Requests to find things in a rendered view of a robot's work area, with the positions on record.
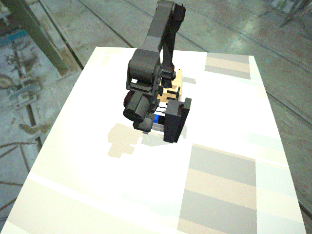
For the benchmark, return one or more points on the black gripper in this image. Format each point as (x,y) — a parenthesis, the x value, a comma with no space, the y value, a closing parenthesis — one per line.
(147,124)

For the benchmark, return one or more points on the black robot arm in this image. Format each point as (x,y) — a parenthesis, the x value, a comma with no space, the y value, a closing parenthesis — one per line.
(145,65)

